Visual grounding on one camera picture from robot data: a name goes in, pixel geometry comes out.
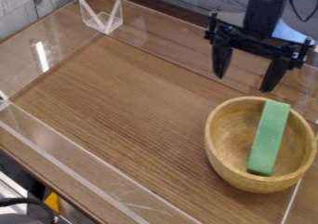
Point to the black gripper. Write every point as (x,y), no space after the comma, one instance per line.
(258,32)

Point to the green rectangular block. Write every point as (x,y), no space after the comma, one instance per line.
(270,132)

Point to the brown wooden bowl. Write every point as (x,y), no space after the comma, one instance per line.
(230,131)

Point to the black device with yellow label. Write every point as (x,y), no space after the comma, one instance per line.
(40,213)

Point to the clear acrylic corner bracket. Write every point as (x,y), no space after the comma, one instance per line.
(100,21)

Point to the clear acrylic front wall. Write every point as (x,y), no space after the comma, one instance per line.
(100,191)

